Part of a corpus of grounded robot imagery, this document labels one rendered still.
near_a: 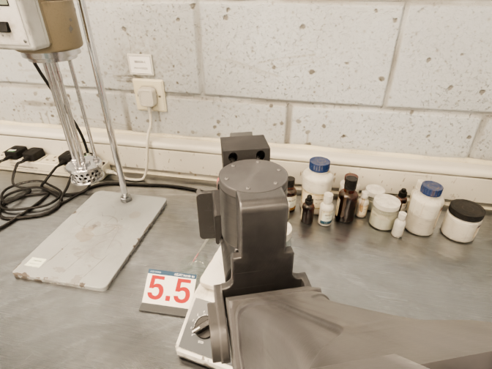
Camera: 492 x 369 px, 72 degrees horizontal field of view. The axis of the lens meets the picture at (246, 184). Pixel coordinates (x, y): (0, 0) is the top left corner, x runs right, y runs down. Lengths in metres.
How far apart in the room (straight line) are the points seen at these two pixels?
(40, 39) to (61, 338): 0.46
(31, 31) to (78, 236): 0.42
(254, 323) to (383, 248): 0.60
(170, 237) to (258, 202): 0.54
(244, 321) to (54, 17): 0.53
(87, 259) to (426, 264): 0.68
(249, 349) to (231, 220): 0.10
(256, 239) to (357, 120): 0.66
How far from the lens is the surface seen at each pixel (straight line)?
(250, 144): 0.31
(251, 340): 0.21
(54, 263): 0.78
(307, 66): 0.84
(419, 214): 0.82
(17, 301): 0.75
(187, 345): 0.55
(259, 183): 0.26
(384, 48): 0.84
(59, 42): 0.63
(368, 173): 0.90
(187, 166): 0.95
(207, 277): 0.55
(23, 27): 0.60
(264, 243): 0.26
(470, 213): 0.85
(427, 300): 0.71
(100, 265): 0.74
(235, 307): 0.24
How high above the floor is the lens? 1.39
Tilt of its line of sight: 32 degrees down
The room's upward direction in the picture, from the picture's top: straight up
